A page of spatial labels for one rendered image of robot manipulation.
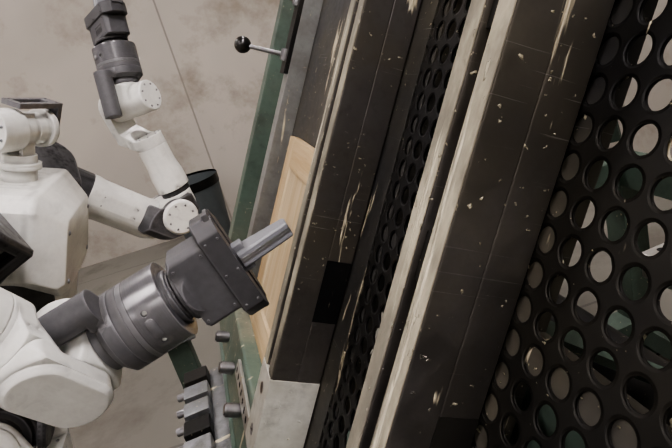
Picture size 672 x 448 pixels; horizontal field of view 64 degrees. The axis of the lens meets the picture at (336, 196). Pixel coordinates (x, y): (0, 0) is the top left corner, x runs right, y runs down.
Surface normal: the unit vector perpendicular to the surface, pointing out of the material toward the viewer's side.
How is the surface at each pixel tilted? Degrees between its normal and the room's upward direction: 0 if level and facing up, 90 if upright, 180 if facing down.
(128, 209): 90
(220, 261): 90
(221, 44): 90
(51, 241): 101
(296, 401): 90
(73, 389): 116
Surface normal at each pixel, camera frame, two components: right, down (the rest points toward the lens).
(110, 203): 0.56, 0.11
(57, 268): 0.87, 0.12
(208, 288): 0.26, 0.23
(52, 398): 0.45, 0.57
